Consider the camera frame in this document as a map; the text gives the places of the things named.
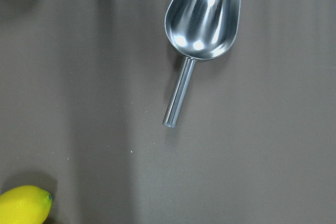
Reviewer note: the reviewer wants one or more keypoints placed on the yellow lemon near board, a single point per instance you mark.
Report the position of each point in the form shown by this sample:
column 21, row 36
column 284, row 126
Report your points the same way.
column 25, row 204

